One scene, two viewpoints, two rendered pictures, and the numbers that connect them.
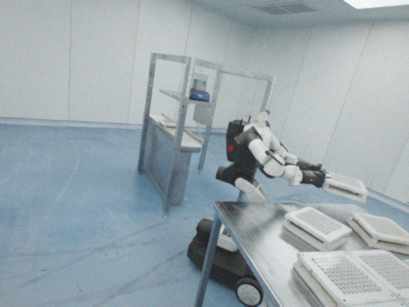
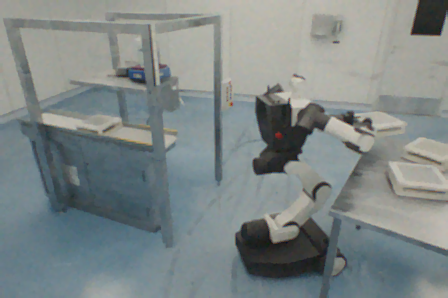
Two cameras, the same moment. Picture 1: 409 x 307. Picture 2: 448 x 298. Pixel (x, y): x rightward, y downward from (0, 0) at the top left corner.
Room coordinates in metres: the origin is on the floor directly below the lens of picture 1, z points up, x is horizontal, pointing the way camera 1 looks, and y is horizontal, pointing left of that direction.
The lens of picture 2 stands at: (0.63, 1.05, 1.76)
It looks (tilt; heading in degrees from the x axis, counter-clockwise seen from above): 25 degrees down; 324
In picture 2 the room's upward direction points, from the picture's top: straight up
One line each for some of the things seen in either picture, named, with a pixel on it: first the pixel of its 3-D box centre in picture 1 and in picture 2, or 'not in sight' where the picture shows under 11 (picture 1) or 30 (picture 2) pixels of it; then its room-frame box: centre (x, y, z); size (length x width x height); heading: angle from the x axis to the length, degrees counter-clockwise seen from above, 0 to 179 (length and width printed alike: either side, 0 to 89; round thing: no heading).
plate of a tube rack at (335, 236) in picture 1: (318, 223); (418, 175); (1.22, -0.64, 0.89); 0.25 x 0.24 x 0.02; 132
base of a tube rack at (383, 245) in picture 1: (379, 235); (430, 156); (1.33, -1.04, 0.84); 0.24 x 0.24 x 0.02; 3
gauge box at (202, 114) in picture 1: (202, 113); (162, 94); (2.69, 0.11, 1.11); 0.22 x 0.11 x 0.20; 31
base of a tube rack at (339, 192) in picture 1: (341, 188); (375, 127); (1.65, -0.94, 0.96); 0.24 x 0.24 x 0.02; 72
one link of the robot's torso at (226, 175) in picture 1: (235, 174); (276, 159); (1.88, -0.26, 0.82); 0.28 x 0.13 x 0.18; 72
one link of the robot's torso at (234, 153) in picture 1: (247, 142); (284, 119); (1.87, -0.29, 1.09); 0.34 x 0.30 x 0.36; 162
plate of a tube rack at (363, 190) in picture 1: (344, 181); (377, 120); (1.65, -0.94, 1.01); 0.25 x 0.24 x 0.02; 72
